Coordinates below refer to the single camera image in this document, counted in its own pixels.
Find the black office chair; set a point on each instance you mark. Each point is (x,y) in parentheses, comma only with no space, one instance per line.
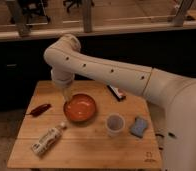
(29,8)
(69,3)

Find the black office chair left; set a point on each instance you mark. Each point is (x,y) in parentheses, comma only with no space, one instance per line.
(29,8)

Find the red chili pepper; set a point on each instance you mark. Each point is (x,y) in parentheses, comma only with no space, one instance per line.
(39,110)

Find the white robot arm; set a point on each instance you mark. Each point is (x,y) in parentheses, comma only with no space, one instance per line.
(174,93)

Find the orange ceramic bowl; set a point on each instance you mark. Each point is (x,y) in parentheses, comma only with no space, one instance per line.
(80,108)

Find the wooden table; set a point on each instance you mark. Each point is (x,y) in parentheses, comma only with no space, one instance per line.
(86,146)

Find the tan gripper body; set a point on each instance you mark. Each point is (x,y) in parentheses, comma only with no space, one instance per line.
(67,94)

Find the black office chair right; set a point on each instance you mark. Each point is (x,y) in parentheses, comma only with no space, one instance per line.
(69,3)

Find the translucent plastic cup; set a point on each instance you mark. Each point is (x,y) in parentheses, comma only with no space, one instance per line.
(114,124)

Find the white plastic bottle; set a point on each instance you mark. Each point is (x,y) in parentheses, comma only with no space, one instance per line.
(48,139)

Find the blue sponge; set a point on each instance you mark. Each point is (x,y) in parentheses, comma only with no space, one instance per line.
(138,127)

